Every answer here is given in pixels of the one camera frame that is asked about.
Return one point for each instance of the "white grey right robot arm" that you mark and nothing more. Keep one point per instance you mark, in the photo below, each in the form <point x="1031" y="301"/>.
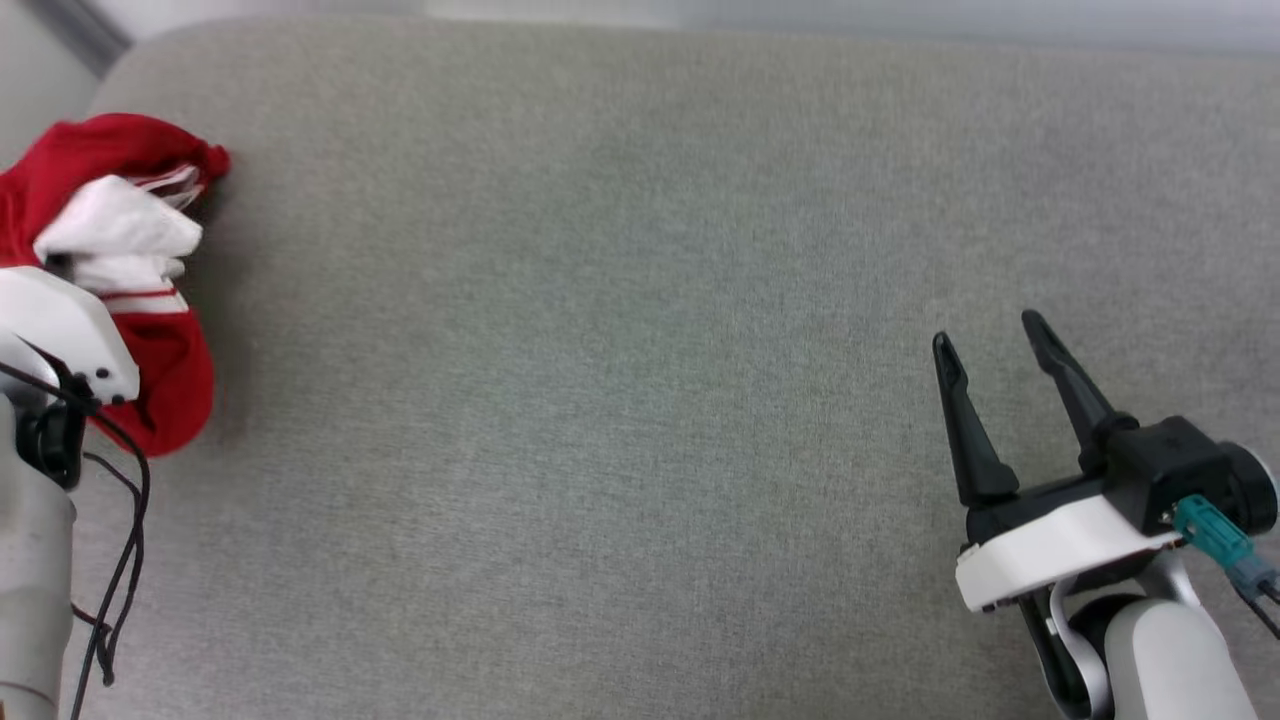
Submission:
<point x="1170" y="660"/>

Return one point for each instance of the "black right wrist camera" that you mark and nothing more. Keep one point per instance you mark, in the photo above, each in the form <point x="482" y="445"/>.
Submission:
<point x="1165" y="465"/>

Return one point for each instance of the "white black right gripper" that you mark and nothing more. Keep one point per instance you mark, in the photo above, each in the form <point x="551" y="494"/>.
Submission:
<point x="1050" y="550"/>

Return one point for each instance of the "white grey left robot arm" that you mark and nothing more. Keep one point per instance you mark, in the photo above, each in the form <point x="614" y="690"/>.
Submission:
<point x="30" y="580"/>

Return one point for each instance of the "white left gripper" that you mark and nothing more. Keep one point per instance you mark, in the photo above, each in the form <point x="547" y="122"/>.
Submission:
<point x="70" y="320"/>

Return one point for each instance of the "red white-trimmed jersey garment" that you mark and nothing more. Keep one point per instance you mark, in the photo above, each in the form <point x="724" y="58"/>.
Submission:
<point x="170" y="380"/>

